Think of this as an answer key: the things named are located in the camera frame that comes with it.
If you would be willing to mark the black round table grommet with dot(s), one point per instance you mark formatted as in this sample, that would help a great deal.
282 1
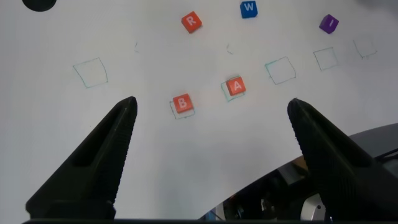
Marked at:
38 4

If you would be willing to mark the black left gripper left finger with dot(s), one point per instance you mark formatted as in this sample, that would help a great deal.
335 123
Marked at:
93 174

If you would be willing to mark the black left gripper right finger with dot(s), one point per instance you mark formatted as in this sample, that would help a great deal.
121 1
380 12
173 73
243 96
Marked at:
342 174

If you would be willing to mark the orange letter R block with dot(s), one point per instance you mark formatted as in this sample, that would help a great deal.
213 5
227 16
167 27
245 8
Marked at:
191 21

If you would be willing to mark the orange letter A block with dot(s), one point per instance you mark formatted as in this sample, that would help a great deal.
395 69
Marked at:
236 86

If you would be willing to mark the blue letter W block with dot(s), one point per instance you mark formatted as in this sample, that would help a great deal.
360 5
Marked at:
248 9

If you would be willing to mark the orange letter B block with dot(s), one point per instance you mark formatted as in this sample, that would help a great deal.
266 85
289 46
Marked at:
183 103

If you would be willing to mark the purple letter I block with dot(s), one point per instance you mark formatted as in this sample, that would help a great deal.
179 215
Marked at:
328 24

